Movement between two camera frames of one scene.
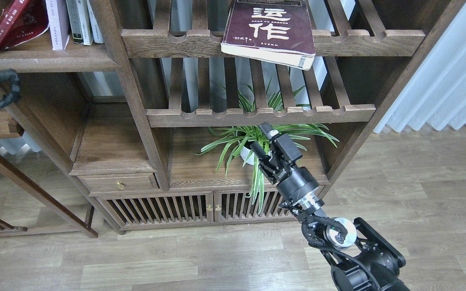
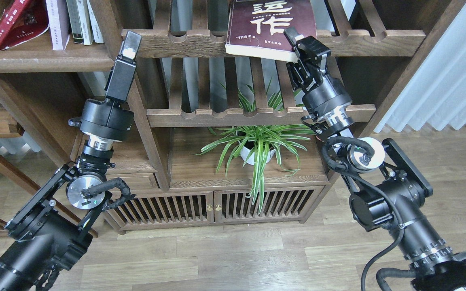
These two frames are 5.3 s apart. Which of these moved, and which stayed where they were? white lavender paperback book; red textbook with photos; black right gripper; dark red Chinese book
Moved: black right gripper
Stayed: red textbook with photos; dark red Chinese book; white lavender paperback book
